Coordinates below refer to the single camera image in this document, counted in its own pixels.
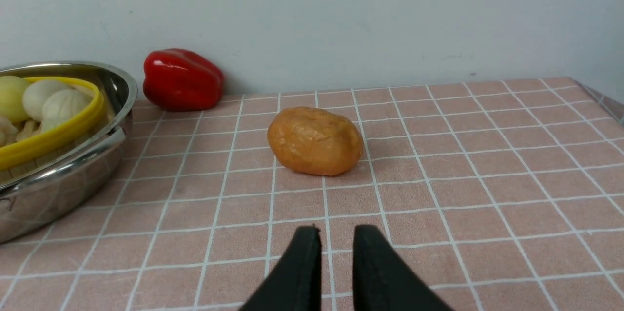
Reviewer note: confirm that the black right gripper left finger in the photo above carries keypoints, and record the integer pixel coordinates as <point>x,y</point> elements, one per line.
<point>295,283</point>

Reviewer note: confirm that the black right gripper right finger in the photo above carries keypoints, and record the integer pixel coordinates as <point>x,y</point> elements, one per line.
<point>382,281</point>

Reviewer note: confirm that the yellow bamboo steamer basket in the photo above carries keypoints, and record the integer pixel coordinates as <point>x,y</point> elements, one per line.
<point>25,148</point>

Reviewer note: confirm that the stainless steel pot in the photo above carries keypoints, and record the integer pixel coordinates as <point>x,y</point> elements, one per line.
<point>47,191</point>

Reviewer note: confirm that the orange potato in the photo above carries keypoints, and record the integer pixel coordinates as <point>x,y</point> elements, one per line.
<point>314,141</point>

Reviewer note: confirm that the pink checkered tablecloth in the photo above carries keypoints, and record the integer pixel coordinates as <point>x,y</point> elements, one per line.
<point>502,195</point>

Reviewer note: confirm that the red bell pepper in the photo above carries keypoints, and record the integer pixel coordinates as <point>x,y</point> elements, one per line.
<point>179,80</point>

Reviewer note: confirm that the white garlic bulb front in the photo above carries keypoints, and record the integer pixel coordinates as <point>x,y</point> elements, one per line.
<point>61,107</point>

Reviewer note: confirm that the white garlic bulb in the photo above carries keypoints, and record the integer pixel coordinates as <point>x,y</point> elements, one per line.
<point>37,94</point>
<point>61,107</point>

